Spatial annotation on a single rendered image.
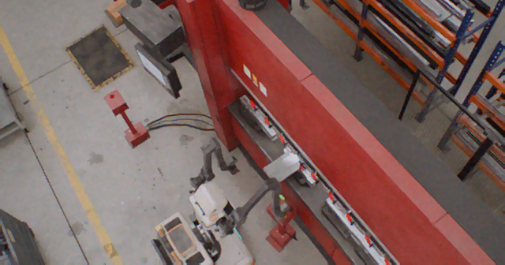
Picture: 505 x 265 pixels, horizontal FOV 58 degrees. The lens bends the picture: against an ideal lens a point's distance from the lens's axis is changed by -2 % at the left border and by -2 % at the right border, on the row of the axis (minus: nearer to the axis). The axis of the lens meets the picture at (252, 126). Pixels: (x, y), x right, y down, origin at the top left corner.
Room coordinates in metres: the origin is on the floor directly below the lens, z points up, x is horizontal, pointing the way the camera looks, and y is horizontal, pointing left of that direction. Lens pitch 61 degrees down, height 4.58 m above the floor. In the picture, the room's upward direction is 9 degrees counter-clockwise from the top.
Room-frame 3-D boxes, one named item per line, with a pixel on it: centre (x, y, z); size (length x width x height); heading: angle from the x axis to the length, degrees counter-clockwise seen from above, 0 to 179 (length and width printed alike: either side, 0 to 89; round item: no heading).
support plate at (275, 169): (1.56, -0.18, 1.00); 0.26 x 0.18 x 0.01; 117
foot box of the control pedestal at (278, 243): (1.27, -0.10, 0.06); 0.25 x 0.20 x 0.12; 126
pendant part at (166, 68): (2.45, 0.70, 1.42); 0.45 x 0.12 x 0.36; 36
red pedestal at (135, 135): (2.65, 1.31, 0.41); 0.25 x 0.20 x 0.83; 117
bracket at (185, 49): (2.66, 0.52, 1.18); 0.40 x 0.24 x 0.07; 27
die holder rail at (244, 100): (2.12, -0.06, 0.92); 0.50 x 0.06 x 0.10; 27
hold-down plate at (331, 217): (1.07, -0.54, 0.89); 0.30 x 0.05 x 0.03; 27
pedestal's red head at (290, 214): (1.29, -0.13, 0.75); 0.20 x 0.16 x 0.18; 36
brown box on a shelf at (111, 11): (3.59, 1.19, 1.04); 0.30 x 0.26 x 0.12; 26
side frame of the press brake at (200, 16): (2.58, -0.02, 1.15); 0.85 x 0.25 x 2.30; 117
